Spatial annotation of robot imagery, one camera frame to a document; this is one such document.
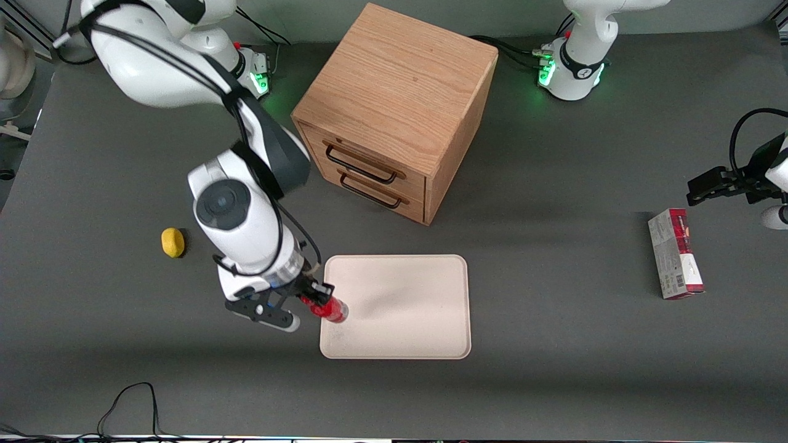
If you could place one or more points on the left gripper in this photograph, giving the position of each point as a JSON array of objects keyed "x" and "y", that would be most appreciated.
[{"x": 752, "y": 182}]

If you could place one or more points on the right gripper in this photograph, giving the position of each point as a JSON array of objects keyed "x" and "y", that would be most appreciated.
[{"x": 304, "y": 285}]

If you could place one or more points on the red soda can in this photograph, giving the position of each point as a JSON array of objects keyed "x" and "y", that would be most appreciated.
[{"x": 329, "y": 309}]

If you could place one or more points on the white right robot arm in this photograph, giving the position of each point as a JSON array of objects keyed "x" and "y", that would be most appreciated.
[{"x": 237, "y": 227}]

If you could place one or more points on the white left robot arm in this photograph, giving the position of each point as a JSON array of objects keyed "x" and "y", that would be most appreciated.
[{"x": 582, "y": 43}]

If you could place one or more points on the beige rectangular tray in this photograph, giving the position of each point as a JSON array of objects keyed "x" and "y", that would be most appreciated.
[{"x": 400, "y": 307}]

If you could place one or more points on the red and white carton box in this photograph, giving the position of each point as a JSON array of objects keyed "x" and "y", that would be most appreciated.
[{"x": 675, "y": 253}]

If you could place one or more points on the yellow lemon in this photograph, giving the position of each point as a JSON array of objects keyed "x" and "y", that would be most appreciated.
[{"x": 173, "y": 242}]

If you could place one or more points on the wooden drawer cabinet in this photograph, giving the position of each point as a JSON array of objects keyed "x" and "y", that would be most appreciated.
[{"x": 394, "y": 92}]

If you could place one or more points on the beige rounded stand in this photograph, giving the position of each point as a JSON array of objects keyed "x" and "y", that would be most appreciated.
[{"x": 15, "y": 61}]

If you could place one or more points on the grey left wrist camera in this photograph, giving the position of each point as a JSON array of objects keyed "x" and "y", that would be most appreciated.
[{"x": 775, "y": 217}]

